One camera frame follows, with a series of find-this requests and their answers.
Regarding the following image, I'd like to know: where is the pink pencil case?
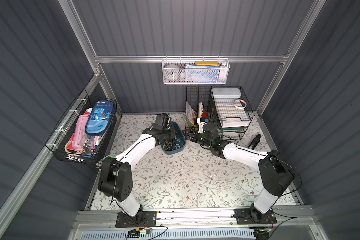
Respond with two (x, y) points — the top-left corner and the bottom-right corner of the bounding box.
(72, 114), (90, 151)

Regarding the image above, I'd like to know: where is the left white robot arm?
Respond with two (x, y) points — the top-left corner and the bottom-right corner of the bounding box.
(98, 113), (176, 219)

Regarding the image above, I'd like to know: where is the white tape roll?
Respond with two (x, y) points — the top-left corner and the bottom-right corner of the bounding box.
(163, 64), (180, 82)

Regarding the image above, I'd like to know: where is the black stapler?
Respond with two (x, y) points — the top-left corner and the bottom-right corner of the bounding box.
(248, 134), (262, 150)

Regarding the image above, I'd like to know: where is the black wire desk organizer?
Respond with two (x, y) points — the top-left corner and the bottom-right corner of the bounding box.
(185, 86), (254, 141)

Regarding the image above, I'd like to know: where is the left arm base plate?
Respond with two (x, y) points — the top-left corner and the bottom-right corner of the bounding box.
(115, 211), (157, 228)

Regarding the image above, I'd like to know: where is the blue white package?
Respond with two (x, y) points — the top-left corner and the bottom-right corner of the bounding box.
(185, 65), (220, 83)

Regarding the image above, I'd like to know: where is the white wire wall basket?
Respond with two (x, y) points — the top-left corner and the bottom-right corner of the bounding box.
(162, 59), (230, 85)

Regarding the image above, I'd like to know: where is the yellow case in basket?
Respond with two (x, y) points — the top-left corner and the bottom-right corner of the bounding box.
(195, 61), (220, 67)

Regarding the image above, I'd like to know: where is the red folder in organizer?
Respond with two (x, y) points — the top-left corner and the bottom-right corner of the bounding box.
(202, 109), (209, 119)

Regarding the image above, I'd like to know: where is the white box on organizer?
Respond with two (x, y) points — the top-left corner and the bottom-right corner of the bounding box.
(212, 88), (242, 99)

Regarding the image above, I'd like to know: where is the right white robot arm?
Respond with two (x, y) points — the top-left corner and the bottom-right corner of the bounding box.
(183, 124), (295, 217)

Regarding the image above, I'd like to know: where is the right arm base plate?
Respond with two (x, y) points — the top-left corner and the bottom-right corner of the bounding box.
(233, 209), (278, 225)

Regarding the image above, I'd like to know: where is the black wire side basket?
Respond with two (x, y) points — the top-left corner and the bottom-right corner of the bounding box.
(46, 91), (118, 165)

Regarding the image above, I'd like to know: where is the blue dinosaur pencil case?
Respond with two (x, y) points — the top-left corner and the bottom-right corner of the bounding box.
(85, 100), (115, 136)

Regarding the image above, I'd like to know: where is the teal plastic storage box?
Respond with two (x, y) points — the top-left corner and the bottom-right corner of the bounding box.
(161, 122), (186, 155)

